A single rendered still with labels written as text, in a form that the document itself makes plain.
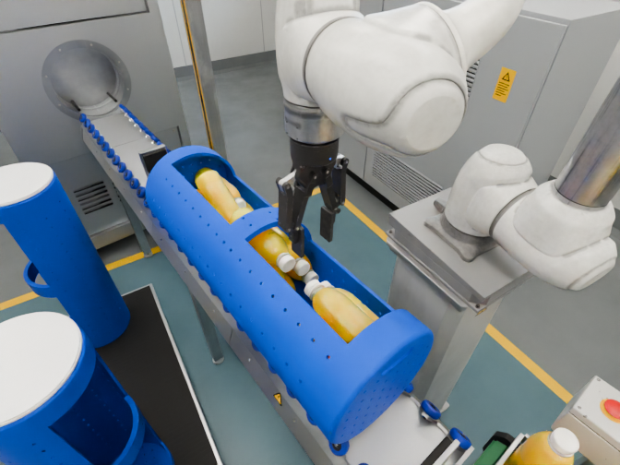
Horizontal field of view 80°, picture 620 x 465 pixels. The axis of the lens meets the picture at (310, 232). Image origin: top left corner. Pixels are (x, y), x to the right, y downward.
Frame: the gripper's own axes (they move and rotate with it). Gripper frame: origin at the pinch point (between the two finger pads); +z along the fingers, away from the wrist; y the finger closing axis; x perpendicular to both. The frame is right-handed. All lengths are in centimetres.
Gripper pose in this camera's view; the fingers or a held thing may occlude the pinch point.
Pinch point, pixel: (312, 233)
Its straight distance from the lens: 69.5
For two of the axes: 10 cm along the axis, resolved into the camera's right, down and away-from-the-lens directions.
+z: -0.1, 7.5, 6.6
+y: -7.8, 4.1, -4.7
